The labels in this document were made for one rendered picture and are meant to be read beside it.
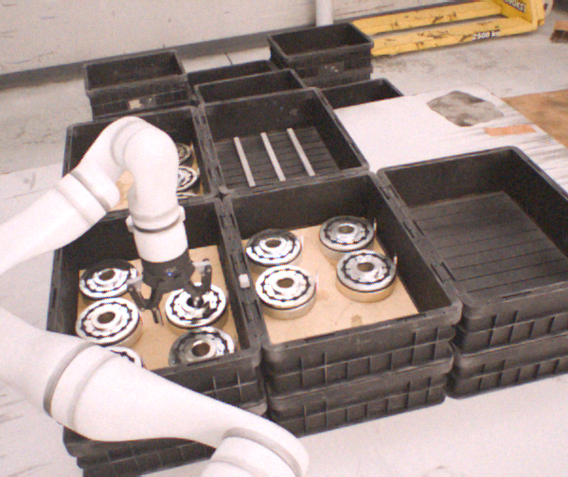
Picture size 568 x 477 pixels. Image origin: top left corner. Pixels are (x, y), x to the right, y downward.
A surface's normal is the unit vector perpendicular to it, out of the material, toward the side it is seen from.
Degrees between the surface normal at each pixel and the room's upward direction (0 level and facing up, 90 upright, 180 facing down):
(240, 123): 90
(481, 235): 0
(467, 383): 89
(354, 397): 89
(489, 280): 0
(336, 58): 90
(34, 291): 0
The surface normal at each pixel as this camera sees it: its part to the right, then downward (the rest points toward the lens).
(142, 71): 0.29, 0.58
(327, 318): -0.06, -0.79
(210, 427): -0.25, 0.56
